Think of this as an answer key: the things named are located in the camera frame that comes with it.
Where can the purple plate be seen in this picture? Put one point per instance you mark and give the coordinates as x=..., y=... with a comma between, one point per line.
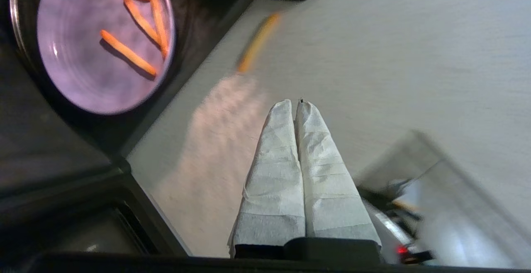
x=79, y=69

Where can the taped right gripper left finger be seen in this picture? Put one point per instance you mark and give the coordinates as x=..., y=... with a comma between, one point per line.
x=274, y=190

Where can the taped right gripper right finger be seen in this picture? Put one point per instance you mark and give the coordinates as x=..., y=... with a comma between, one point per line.
x=327, y=190

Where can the silver microwave oven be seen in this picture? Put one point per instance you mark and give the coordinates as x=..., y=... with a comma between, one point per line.
x=41, y=140

